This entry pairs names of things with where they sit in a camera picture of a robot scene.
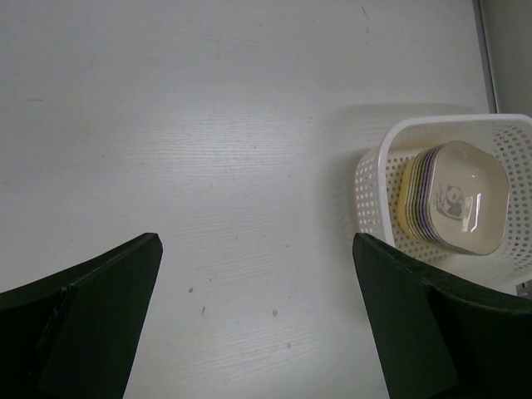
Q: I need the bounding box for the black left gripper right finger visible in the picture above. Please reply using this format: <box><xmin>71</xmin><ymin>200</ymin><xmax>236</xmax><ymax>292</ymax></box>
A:
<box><xmin>352</xmin><ymin>233</ymin><xmax>531</xmax><ymax>398</ymax></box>

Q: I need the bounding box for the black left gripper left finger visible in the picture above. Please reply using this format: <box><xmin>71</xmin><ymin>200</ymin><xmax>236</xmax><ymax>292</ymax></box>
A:
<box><xmin>1</xmin><ymin>233</ymin><xmax>163</xmax><ymax>398</ymax></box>

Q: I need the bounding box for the white perforated plastic bin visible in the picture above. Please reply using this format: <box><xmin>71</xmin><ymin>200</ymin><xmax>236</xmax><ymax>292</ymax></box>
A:
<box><xmin>354</xmin><ymin>114</ymin><xmax>531</xmax><ymax>296</ymax></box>

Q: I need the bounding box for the cream panda plate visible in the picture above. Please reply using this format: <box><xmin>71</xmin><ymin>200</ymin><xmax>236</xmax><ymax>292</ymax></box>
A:
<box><xmin>425</xmin><ymin>140</ymin><xmax>510</xmax><ymax>256</ymax></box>

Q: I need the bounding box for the large purple panda plate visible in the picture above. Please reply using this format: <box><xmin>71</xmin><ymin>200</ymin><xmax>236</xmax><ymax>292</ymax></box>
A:
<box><xmin>417</xmin><ymin>149</ymin><xmax>435</xmax><ymax>242</ymax></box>

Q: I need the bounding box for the aluminium rail right side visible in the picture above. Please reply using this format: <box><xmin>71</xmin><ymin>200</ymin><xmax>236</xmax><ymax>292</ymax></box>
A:
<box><xmin>472</xmin><ymin>0</ymin><xmax>500</xmax><ymax>114</ymax></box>

